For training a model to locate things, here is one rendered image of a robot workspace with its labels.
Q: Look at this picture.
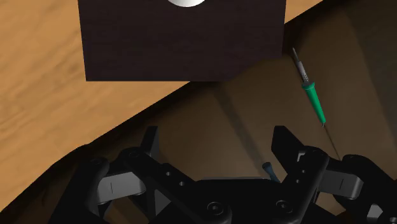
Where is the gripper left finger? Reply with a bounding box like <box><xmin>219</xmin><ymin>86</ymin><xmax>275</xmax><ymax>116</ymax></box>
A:
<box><xmin>48</xmin><ymin>125</ymin><xmax>233</xmax><ymax>224</ymax></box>

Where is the green-handled soldering iron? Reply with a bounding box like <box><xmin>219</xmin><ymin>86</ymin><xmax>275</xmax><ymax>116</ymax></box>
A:
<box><xmin>291</xmin><ymin>46</ymin><xmax>342</xmax><ymax>162</ymax></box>

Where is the small dark blue peg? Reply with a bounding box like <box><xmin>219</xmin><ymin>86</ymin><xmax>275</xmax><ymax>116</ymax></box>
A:
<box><xmin>261</xmin><ymin>162</ymin><xmax>282</xmax><ymax>184</ymax></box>

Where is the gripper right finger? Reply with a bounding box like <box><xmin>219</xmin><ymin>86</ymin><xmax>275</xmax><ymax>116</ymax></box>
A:
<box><xmin>270</xmin><ymin>125</ymin><xmax>397</xmax><ymax>224</ymax></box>

